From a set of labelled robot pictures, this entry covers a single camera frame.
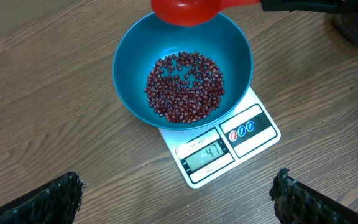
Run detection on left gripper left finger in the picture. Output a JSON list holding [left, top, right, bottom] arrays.
[[0, 172, 84, 223]]

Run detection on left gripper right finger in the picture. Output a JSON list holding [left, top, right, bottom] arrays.
[[269, 168, 358, 224]]

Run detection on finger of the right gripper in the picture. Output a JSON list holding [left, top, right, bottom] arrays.
[[260, 0, 358, 13]]

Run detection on red scoop with blue handle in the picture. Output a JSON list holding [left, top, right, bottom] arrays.
[[150, 0, 261, 27]]

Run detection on white digital kitchen scale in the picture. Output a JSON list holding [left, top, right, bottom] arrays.
[[160, 88, 281, 189]]

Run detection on red beans in bowl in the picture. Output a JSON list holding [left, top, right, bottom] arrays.
[[144, 51, 225, 124]]

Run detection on blue plastic bowl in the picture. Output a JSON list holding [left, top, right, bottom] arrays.
[[112, 13, 254, 130]]

